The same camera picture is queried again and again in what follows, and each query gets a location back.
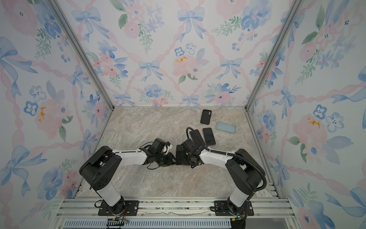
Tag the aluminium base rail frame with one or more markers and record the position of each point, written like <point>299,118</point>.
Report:
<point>269,213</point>

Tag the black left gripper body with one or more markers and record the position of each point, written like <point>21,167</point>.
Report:
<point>162,159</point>

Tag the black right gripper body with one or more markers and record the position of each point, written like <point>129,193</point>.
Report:
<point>190,158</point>

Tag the black phone case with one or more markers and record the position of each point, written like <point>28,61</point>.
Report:
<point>206,117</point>

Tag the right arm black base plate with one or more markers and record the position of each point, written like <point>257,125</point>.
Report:
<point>223,208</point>

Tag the aluminium corner post left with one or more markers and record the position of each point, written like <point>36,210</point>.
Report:
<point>65,25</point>

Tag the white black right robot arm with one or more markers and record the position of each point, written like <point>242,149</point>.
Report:
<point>249,177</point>

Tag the light blue phone case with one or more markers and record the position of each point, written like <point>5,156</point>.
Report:
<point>226,127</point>

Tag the pink edged phone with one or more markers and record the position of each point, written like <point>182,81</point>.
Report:
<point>209,136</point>

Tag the white vent grille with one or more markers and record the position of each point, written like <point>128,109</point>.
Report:
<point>147,224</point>

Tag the aluminium corner post right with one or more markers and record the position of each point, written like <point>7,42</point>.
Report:
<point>292,14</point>

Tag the silver edged phone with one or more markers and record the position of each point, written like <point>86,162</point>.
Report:
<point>180,154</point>

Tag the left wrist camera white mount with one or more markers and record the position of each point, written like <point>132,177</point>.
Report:
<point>160,146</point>

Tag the aluminium corner post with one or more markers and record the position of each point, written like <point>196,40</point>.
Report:
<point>292,14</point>
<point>65,25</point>

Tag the blue edged phone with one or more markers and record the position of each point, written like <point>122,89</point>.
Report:
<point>197,138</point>

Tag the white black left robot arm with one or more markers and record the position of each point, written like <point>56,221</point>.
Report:
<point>100,168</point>

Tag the pink phone case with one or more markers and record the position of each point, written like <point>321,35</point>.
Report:
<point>179,164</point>

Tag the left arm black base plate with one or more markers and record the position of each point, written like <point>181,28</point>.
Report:
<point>123,207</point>

